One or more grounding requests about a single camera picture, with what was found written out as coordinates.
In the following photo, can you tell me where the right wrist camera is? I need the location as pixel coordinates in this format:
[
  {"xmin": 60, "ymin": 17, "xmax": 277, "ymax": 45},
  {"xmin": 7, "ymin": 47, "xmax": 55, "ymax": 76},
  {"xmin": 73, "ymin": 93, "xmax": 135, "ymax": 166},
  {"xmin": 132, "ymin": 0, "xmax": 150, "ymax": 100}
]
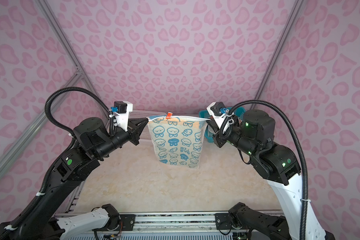
[{"xmin": 207, "ymin": 102, "xmax": 228, "ymax": 129}]

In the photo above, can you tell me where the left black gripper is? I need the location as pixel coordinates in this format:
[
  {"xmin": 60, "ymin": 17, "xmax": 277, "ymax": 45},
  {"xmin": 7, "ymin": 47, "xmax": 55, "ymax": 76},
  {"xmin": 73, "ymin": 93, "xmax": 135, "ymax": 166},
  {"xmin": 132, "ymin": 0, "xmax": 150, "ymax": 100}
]
[{"xmin": 96, "ymin": 118, "xmax": 152, "ymax": 161}]

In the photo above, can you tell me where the left aluminium corner post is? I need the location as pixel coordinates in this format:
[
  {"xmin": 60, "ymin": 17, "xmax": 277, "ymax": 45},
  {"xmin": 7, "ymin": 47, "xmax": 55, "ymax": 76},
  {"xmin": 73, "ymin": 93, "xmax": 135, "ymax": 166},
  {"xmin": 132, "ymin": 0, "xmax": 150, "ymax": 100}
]
[{"xmin": 35, "ymin": 1, "xmax": 100, "ymax": 97}]

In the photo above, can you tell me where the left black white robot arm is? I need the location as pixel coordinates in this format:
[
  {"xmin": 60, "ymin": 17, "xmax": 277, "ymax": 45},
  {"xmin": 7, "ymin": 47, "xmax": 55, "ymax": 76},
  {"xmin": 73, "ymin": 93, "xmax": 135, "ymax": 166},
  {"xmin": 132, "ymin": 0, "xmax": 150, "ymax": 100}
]
[{"xmin": 0, "ymin": 117, "xmax": 149, "ymax": 240}]

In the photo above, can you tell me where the aluminium corner post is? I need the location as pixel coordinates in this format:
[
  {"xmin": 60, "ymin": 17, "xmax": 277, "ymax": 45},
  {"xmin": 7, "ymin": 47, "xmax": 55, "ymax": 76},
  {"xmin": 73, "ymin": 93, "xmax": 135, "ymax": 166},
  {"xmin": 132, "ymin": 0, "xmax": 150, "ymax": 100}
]
[
  {"xmin": 247, "ymin": 1, "xmax": 306, "ymax": 100},
  {"xmin": 35, "ymin": 1, "xmax": 100, "ymax": 97}
]

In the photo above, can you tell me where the aluminium frame diagonal bar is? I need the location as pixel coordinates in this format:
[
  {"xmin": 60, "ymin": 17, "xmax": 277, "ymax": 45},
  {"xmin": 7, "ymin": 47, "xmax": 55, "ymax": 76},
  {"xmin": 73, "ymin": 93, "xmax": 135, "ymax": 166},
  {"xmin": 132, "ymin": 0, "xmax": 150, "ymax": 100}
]
[{"xmin": 0, "ymin": 71, "xmax": 82, "ymax": 180}]

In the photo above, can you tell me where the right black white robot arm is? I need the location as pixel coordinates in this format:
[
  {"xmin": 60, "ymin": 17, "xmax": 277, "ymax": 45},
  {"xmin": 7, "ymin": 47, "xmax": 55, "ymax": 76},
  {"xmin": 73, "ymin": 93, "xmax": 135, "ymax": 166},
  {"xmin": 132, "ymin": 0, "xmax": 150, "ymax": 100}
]
[{"xmin": 227, "ymin": 110, "xmax": 335, "ymax": 240}]

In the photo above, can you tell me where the right aluminium corner post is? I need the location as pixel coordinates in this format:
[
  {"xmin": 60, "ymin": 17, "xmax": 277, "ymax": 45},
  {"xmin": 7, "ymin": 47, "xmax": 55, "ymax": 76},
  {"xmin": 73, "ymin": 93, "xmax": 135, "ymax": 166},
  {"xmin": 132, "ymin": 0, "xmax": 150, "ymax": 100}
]
[{"xmin": 247, "ymin": 1, "xmax": 306, "ymax": 100}]

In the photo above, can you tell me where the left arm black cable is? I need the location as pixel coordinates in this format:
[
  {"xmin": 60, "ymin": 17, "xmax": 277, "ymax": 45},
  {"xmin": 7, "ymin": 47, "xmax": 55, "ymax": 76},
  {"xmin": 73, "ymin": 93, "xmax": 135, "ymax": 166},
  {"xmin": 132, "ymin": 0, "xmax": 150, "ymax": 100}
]
[{"xmin": 0, "ymin": 86, "xmax": 116, "ymax": 240}]

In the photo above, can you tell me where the teal plastic basket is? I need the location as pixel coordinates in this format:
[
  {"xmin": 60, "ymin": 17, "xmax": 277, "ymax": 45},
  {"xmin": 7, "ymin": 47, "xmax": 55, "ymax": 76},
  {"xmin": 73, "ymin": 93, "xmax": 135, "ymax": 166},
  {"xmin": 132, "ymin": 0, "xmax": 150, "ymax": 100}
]
[{"xmin": 198, "ymin": 108, "xmax": 247, "ymax": 143}]

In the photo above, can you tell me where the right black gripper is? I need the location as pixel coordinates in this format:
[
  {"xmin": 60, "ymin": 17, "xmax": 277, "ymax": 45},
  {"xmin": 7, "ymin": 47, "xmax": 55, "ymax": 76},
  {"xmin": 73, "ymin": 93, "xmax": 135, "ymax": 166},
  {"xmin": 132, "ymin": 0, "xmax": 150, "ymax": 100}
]
[{"xmin": 205, "ymin": 114, "xmax": 260, "ymax": 159}]

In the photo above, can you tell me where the blue bunny pattern towel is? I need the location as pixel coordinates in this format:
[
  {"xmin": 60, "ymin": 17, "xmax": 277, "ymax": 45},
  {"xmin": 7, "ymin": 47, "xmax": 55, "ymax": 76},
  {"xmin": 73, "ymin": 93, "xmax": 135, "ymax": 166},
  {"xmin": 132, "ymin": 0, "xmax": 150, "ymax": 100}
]
[{"xmin": 147, "ymin": 116, "xmax": 209, "ymax": 169}]

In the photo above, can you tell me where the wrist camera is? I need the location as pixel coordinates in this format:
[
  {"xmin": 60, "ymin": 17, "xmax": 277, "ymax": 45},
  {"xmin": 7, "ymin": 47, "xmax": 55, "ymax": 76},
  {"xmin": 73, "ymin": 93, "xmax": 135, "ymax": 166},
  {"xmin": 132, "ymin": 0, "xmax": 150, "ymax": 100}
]
[
  {"xmin": 111, "ymin": 101, "xmax": 133, "ymax": 132},
  {"xmin": 207, "ymin": 102, "xmax": 228, "ymax": 129}
]

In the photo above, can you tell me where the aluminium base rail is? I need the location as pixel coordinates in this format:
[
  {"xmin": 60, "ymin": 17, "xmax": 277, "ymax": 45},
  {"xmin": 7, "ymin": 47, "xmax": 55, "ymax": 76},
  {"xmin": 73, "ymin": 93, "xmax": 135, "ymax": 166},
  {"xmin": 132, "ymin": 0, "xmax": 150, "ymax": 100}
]
[{"xmin": 53, "ymin": 209, "xmax": 289, "ymax": 240}]

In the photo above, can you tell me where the white plastic basket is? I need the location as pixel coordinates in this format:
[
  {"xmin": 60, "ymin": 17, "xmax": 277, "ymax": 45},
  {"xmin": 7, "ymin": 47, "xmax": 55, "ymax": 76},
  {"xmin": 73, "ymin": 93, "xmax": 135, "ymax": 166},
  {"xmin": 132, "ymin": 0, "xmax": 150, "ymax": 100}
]
[{"xmin": 129, "ymin": 110, "xmax": 167, "ymax": 119}]

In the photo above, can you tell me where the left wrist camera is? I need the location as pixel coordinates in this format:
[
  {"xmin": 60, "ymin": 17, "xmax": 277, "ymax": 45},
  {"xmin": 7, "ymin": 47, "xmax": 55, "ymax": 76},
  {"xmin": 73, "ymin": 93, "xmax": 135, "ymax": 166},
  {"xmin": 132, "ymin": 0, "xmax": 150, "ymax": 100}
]
[{"xmin": 111, "ymin": 101, "xmax": 133, "ymax": 132}]

